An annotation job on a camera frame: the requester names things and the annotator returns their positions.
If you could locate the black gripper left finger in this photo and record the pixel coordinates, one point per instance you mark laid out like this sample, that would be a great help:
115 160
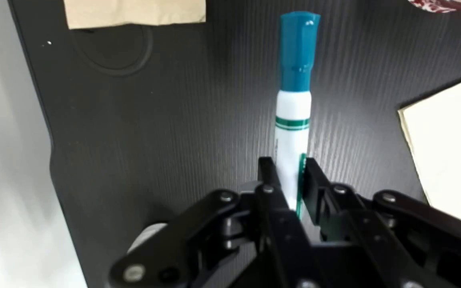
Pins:
224 234

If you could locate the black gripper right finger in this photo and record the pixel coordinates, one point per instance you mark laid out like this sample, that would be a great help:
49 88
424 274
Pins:
379 234

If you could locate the teal capped white marker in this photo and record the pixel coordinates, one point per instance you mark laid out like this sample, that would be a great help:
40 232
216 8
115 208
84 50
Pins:
294 80

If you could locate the flat white napkin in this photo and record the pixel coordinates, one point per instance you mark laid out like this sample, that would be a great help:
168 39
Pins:
448 149

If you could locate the tan paper sheet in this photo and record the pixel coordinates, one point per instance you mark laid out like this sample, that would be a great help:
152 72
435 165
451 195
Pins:
134 11

